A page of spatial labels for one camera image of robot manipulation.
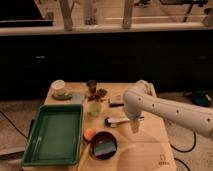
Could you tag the yellow wooden utensil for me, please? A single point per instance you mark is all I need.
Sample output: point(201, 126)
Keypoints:
point(83, 158)

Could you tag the grey blue cloth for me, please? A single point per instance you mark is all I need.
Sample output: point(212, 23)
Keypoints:
point(77, 98)

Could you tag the dark brown cup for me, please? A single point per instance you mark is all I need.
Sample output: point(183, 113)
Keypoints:
point(91, 84)

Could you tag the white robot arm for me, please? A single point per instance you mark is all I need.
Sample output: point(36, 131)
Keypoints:
point(137, 98)

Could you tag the green plastic tray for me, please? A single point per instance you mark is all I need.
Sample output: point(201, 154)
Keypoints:
point(55, 137)

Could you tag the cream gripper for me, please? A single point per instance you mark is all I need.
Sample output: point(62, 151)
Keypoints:
point(135, 125)

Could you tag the brown pinecone cluster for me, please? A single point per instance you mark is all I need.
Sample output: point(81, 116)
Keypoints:
point(98, 95)

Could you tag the orange ball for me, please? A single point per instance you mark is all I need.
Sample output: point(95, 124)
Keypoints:
point(89, 134)

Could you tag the dark bowl with sponge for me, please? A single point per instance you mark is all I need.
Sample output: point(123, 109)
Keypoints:
point(103, 146)

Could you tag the white cup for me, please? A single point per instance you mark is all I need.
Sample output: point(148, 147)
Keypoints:
point(58, 87)

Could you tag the light green cup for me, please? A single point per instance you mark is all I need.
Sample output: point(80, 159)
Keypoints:
point(94, 109)

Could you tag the green saucer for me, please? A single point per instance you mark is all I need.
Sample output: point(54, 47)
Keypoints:
point(62, 97)

